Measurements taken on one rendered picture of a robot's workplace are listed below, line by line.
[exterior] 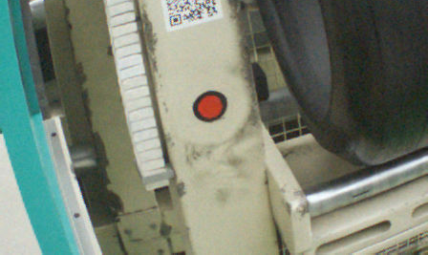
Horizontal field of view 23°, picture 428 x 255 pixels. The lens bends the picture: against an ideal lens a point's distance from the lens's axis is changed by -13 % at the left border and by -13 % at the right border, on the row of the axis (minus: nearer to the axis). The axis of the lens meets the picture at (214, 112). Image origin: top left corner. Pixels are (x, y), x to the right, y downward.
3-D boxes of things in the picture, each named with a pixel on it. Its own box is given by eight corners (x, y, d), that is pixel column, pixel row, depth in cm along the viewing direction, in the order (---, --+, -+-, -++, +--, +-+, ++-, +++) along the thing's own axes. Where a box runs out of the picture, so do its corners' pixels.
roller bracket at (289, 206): (294, 258, 155) (289, 205, 150) (223, 127, 189) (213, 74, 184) (316, 250, 156) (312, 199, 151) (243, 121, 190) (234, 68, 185)
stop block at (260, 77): (247, 107, 175) (243, 79, 172) (238, 93, 179) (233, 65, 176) (272, 100, 175) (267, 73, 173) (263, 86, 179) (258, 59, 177)
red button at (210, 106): (202, 121, 154) (198, 101, 152) (198, 115, 155) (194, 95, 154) (224, 115, 154) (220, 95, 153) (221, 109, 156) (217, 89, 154)
